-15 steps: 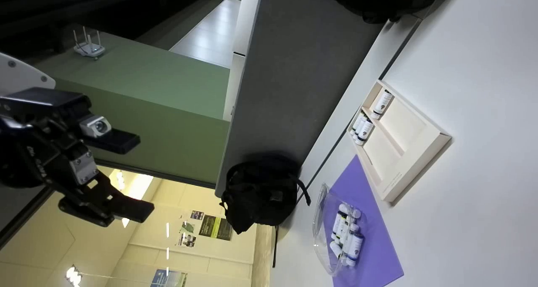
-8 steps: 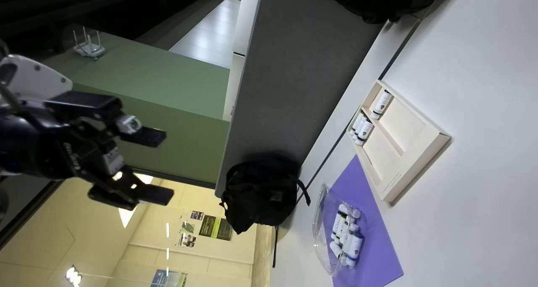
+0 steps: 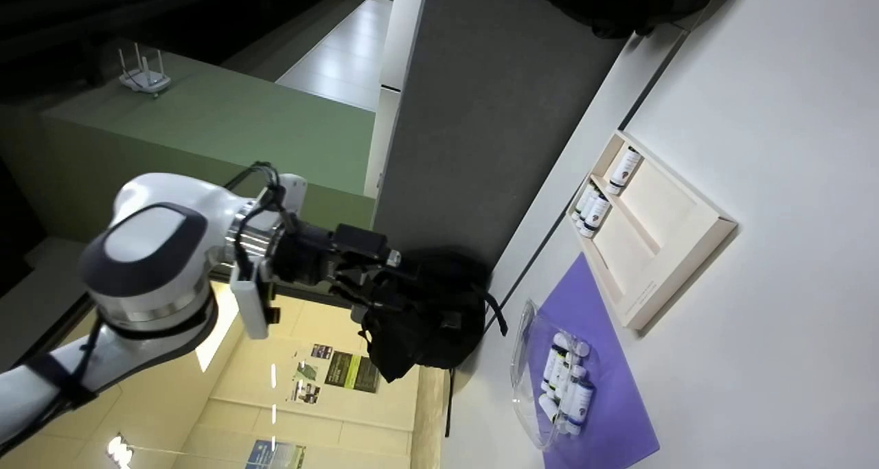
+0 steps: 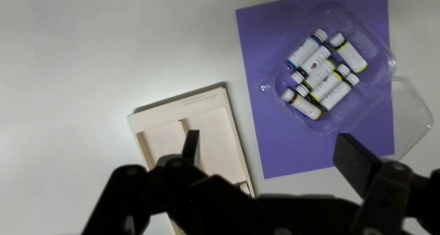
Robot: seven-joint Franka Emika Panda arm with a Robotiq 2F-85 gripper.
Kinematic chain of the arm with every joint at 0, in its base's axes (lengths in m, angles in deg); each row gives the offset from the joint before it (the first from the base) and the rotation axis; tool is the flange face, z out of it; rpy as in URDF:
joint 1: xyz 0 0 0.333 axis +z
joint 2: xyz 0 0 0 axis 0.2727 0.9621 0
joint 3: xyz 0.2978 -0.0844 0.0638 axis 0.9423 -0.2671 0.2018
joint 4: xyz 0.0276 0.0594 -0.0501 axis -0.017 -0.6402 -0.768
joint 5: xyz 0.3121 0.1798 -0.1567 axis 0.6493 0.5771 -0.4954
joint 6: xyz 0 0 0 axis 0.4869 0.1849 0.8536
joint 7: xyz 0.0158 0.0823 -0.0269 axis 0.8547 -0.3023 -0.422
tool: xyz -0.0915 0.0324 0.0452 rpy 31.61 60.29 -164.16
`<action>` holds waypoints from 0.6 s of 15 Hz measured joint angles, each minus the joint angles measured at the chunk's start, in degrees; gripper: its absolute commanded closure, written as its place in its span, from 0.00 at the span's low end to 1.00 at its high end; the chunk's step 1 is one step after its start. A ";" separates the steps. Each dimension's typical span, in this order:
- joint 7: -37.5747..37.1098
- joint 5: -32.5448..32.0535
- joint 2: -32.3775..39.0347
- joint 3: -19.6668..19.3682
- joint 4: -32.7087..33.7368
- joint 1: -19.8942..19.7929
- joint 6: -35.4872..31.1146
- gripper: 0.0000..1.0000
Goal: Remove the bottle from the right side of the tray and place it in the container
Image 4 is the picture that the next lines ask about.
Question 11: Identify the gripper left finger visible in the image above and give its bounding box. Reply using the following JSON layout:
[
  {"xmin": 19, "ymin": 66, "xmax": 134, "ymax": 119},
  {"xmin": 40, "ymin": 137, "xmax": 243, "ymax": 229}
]
[{"xmin": 81, "ymin": 130, "xmax": 275, "ymax": 235}]

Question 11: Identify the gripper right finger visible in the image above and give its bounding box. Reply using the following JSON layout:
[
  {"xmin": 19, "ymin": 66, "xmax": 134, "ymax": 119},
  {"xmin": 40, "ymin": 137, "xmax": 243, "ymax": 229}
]
[{"xmin": 332, "ymin": 133, "xmax": 440, "ymax": 235}]

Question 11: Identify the small white bottle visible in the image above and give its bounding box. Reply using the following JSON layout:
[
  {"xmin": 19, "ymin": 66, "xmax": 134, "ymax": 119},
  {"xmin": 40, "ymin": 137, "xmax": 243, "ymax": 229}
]
[{"xmin": 238, "ymin": 182, "xmax": 253, "ymax": 197}]

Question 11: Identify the light wooden tray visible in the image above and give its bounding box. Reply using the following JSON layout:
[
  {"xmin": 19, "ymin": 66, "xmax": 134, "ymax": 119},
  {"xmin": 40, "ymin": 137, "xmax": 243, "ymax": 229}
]
[{"xmin": 126, "ymin": 82, "xmax": 256, "ymax": 235}]

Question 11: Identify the white bottle with black band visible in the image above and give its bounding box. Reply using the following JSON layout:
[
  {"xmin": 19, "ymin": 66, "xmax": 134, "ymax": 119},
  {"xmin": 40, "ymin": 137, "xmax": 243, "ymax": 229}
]
[{"xmin": 320, "ymin": 73, "xmax": 360, "ymax": 111}]

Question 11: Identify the clear plastic container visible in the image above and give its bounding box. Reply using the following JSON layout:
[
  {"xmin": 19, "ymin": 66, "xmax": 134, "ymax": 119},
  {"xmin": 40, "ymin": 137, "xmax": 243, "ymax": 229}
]
[{"xmin": 257, "ymin": 3, "xmax": 434, "ymax": 161}]

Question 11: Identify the white bottle with orange band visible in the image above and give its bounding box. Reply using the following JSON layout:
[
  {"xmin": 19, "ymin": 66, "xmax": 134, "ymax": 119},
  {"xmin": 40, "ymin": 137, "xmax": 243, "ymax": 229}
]
[{"xmin": 281, "ymin": 88, "xmax": 323, "ymax": 121}]

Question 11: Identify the white bottle with yellow band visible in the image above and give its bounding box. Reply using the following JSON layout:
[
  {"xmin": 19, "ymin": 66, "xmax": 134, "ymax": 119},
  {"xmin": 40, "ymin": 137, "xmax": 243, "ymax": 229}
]
[{"xmin": 308, "ymin": 64, "xmax": 351, "ymax": 103}]

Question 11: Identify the white bottle with green band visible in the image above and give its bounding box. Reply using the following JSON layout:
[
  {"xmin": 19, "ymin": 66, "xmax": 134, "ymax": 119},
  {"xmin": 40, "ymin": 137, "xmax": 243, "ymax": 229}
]
[{"xmin": 295, "ymin": 59, "xmax": 337, "ymax": 97}]

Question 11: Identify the white bottle with lime band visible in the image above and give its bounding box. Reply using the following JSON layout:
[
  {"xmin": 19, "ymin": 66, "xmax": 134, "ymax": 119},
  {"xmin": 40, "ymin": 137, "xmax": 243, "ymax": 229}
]
[{"xmin": 329, "ymin": 33, "xmax": 368, "ymax": 74}]

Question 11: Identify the white bottle with teal band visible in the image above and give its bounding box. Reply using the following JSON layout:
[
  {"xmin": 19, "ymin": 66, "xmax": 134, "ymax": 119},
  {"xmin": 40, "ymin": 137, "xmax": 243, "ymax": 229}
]
[{"xmin": 290, "ymin": 45, "xmax": 332, "ymax": 85}]

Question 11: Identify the white bottle with blue band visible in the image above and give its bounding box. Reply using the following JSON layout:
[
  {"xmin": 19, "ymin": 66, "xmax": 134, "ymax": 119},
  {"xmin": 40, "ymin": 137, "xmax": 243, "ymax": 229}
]
[{"xmin": 286, "ymin": 29, "xmax": 329, "ymax": 70}]

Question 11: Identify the purple sheet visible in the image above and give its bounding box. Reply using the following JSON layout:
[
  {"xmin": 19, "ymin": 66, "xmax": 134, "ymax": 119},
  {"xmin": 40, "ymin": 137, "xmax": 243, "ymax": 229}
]
[{"xmin": 235, "ymin": 0, "xmax": 395, "ymax": 180}]

